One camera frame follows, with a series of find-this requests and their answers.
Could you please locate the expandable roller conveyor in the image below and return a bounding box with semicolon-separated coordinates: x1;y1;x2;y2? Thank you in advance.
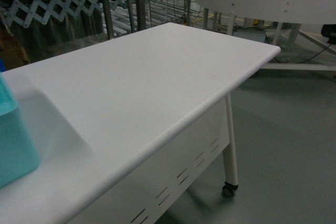
5;0;197;29

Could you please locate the white table leg with caster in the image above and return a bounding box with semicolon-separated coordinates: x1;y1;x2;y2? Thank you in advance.
222;94;238;197

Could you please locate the teal plastic bin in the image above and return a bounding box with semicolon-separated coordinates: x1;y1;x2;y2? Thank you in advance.
1;77;40;187

